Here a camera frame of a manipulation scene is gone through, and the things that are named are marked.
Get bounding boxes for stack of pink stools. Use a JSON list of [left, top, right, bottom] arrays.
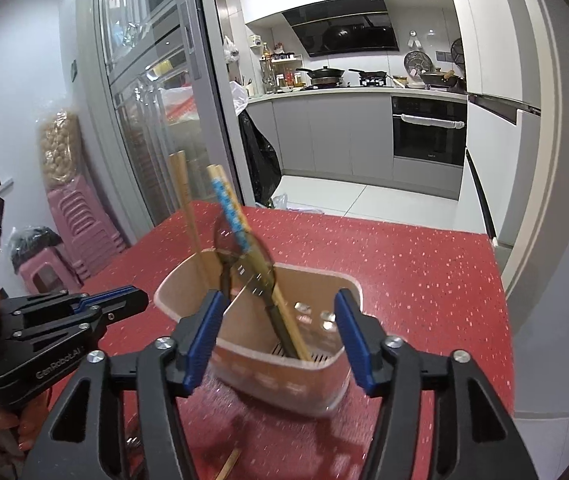
[[47, 175, 128, 286]]

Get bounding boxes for black built-in oven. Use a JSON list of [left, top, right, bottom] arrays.
[[391, 96, 467, 167]]

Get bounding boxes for black plastic bag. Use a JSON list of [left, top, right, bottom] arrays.
[[9, 226, 62, 271]]

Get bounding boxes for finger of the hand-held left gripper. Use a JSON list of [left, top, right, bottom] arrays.
[[9, 305, 121, 347], [2, 285, 150, 318]]

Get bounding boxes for black trash bag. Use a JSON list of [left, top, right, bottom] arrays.
[[238, 110, 282, 206]]

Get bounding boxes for blue patterned chopstick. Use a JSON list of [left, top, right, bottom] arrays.
[[207, 164, 315, 362]]

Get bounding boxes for plain wooden chopstick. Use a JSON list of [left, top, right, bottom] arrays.
[[168, 152, 211, 286]]

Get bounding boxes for beige cutlery holder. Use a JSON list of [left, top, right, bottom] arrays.
[[153, 247, 364, 418]]

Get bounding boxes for grey kitchen cabinets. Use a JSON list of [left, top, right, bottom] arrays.
[[244, 87, 467, 198]]

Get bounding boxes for glass sliding door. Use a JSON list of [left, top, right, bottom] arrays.
[[77, 0, 245, 241]]

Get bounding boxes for black wok with lid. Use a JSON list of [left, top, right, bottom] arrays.
[[295, 65, 347, 86]]

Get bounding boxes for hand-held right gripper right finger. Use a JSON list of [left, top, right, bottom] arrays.
[[333, 290, 540, 480]]

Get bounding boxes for clear spoon with grey handle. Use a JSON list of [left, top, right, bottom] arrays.
[[213, 210, 310, 361]]

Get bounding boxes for condiment rack with bottles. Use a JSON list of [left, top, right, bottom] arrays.
[[259, 40, 310, 93]]

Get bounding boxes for white plastic bag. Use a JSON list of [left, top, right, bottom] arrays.
[[229, 82, 251, 117]]

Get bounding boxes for black frying pan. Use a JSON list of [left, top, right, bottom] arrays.
[[348, 69, 390, 86]]

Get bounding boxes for black wok with wooden handle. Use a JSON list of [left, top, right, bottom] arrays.
[[419, 71, 465, 88]]

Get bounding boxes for black range hood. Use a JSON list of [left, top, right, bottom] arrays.
[[282, 0, 399, 58]]

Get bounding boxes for clear bag of nuts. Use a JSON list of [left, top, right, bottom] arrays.
[[38, 112, 81, 191]]

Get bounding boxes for single pink stool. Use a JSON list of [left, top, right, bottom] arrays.
[[17, 250, 82, 301]]

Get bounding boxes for yellow patterned chopstick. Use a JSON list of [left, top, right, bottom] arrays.
[[214, 447, 242, 480]]

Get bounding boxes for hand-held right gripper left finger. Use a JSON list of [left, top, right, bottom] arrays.
[[22, 290, 230, 480]]

